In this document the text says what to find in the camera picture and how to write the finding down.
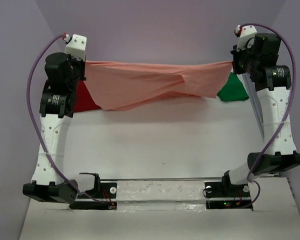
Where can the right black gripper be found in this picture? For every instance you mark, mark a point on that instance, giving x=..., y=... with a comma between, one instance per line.
x=238, y=69

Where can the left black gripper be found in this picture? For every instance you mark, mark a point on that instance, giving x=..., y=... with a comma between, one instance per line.
x=80, y=63

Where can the pink t-shirt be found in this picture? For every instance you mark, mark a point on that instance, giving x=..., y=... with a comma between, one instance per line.
x=120, y=86

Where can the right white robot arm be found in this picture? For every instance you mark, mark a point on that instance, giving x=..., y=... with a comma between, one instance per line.
x=274, y=92

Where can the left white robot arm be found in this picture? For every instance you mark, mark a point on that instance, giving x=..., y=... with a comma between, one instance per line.
x=57, y=104

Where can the green t-shirt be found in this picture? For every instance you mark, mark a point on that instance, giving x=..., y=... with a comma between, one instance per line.
x=233, y=90

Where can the red folded t-shirt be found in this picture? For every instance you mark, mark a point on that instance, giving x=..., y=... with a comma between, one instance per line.
x=84, y=101

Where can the white cardboard front cover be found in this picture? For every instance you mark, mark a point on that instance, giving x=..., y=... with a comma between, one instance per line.
x=170, y=209

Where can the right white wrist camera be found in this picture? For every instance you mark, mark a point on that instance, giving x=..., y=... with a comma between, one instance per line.
x=245, y=35

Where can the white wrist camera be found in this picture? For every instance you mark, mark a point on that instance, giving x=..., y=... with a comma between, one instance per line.
x=75, y=46
x=245, y=35

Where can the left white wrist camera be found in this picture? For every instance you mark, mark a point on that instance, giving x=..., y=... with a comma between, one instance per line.
x=75, y=46

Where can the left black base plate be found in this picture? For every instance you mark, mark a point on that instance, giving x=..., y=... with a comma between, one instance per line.
x=103, y=200

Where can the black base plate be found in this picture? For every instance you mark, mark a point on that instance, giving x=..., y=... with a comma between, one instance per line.
x=103, y=200
x=220, y=198

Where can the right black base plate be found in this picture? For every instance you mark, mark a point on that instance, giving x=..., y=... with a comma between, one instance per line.
x=220, y=198

